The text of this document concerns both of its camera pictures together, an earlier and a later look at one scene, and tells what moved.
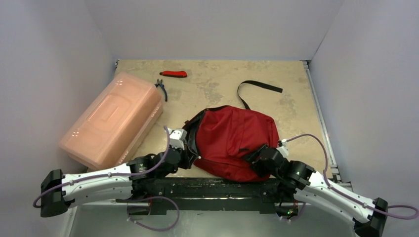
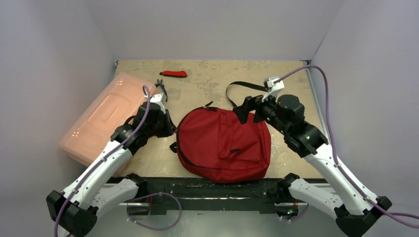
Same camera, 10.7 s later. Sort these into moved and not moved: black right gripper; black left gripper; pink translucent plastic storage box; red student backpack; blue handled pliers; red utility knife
Moved: red student backpack; black left gripper; black right gripper
Not moved: blue handled pliers; red utility knife; pink translucent plastic storage box
